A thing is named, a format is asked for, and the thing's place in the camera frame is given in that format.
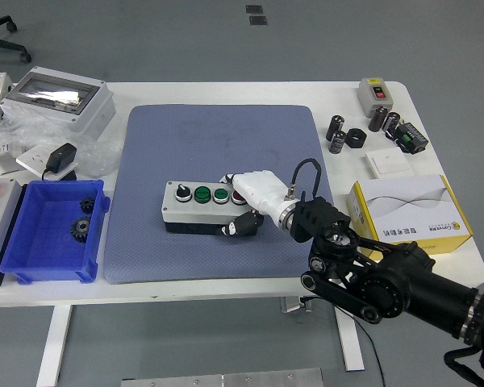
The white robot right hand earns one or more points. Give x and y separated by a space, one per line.
262 189

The grey four-button control box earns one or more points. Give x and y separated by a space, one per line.
193 213

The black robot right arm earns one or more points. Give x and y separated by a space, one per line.
423 290

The grey emergency stop button station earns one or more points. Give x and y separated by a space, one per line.
4 217

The black cylindrical capacitor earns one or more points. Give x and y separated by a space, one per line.
392 123
378 119
338 142
335 127

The grey-blue mat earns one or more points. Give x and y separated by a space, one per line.
185 141

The white and yellow cardboard box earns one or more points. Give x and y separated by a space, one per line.
411 205

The black module with green terminal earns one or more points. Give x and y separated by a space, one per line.
413 137

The clear plastic bag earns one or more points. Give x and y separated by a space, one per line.
97 155

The grey floor socket plate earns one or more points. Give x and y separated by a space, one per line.
254 9
258 20

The small black gear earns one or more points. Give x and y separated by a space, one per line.
87 205

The white table leg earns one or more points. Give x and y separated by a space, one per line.
54 342
349 342

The large black gear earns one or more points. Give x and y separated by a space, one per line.
81 229

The silver metal plate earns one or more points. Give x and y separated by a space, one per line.
226 379

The black power adapter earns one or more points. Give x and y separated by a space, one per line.
62 157

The blue plastic bin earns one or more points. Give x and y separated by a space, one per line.
40 246

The black office chair base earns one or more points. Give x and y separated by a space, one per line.
4 44

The grey under-table bracket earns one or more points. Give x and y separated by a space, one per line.
292 304

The white wall switch plate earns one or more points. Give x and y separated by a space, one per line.
389 161

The grey red-black switch box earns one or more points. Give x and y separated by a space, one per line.
371 102

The grey enclosure with clear lid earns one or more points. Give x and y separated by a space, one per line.
84 115

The white wall socket plate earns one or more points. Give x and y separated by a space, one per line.
30 159

